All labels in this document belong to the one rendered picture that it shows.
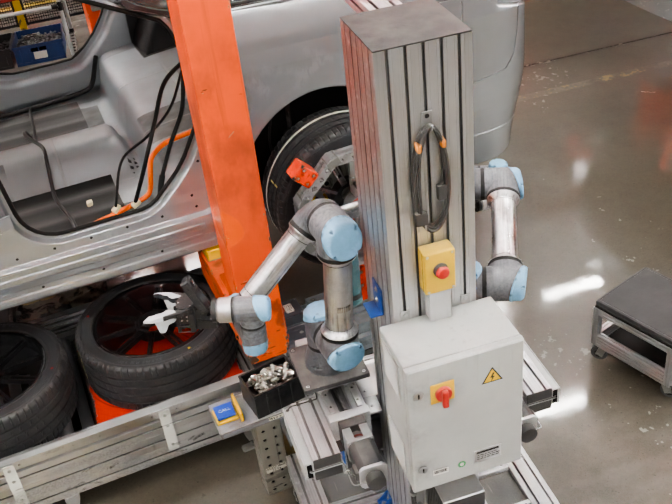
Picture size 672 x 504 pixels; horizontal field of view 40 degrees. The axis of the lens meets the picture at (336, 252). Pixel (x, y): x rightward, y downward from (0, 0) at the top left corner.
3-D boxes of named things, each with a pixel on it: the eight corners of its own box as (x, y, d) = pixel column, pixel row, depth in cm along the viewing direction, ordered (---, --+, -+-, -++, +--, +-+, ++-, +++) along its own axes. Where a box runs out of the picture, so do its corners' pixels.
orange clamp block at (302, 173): (312, 166, 361) (295, 157, 356) (319, 175, 355) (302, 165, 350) (302, 180, 363) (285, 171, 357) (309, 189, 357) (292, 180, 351)
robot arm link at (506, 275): (482, 308, 305) (480, 181, 335) (528, 308, 302) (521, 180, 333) (482, 289, 295) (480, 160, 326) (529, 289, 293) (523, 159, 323)
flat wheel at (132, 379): (187, 291, 436) (177, 251, 422) (269, 356, 392) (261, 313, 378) (62, 359, 404) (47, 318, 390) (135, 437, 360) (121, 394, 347)
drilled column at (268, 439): (284, 469, 375) (269, 395, 351) (292, 486, 367) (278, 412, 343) (261, 478, 372) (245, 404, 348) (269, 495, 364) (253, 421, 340)
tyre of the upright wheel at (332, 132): (331, 73, 371) (229, 196, 382) (355, 95, 353) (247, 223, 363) (428, 155, 412) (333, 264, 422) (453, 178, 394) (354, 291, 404)
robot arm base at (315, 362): (356, 368, 300) (353, 345, 294) (312, 381, 297) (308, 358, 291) (342, 340, 312) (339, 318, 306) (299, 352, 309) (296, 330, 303)
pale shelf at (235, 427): (313, 373, 358) (312, 367, 357) (329, 400, 345) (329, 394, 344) (209, 411, 347) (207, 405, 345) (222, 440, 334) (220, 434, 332)
